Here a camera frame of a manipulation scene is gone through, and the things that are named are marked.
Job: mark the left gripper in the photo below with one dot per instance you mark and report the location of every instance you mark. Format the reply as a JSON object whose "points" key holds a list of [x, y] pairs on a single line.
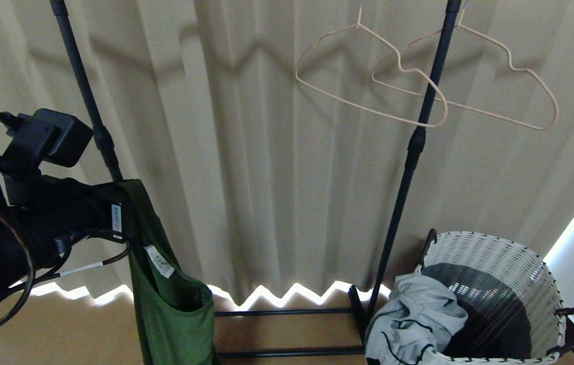
{"points": [[79, 213]]}

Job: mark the pale grey garment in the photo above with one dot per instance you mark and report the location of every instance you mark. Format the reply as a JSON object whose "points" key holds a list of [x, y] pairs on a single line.
{"points": [[413, 314]]}

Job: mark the green long-sleeved shirt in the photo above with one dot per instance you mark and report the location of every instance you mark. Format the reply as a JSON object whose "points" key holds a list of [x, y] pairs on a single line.
{"points": [[175, 314]]}

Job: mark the black clothes rack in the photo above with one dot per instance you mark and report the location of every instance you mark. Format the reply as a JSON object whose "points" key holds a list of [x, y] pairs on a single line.
{"points": [[82, 76]]}

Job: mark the beige curtain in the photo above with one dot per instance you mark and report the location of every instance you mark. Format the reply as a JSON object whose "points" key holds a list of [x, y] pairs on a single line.
{"points": [[246, 177]]}

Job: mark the white laundry basket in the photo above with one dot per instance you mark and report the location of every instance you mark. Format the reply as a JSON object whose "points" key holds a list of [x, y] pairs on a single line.
{"points": [[494, 258]]}

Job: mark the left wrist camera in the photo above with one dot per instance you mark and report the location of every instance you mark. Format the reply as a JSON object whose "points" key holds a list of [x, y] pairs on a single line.
{"points": [[59, 137]]}

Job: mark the pink clothes hanger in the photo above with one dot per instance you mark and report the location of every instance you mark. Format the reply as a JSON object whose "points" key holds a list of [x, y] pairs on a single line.
{"points": [[368, 104], [494, 116]]}

